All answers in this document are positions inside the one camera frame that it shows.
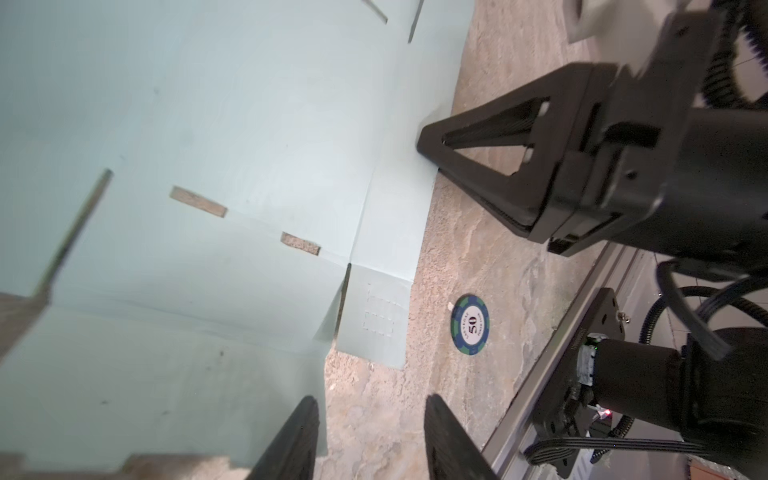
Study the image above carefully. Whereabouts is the light blue paper box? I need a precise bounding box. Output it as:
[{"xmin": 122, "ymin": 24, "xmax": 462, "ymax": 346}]
[{"xmin": 1, "ymin": 1, "xmax": 475, "ymax": 472}]

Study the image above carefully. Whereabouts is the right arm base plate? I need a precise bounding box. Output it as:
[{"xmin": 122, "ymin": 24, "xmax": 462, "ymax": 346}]
[{"xmin": 532, "ymin": 287, "xmax": 634, "ymax": 441}]

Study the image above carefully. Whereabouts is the black corrugated cable conduit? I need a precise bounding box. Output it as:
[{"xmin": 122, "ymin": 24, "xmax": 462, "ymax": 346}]
[{"xmin": 700, "ymin": 0, "xmax": 768, "ymax": 110}]

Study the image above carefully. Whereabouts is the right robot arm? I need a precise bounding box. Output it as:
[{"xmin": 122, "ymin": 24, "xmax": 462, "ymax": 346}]
[{"xmin": 417, "ymin": 1, "xmax": 767, "ymax": 479}]

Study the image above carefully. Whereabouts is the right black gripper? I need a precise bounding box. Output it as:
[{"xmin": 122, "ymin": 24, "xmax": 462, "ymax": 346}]
[{"xmin": 417, "ymin": 1, "xmax": 767, "ymax": 264}]

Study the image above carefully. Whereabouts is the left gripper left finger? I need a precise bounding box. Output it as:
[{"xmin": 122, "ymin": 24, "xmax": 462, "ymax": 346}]
[{"xmin": 246, "ymin": 396, "xmax": 320, "ymax": 480}]

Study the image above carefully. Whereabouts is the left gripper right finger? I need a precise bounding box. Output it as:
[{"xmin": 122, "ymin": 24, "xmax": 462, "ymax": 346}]
[{"xmin": 424, "ymin": 394, "xmax": 498, "ymax": 480}]

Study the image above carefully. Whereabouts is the blue poker chip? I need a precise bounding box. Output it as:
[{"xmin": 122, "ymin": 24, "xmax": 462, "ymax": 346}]
[{"xmin": 450, "ymin": 294, "xmax": 490, "ymax": 356}]

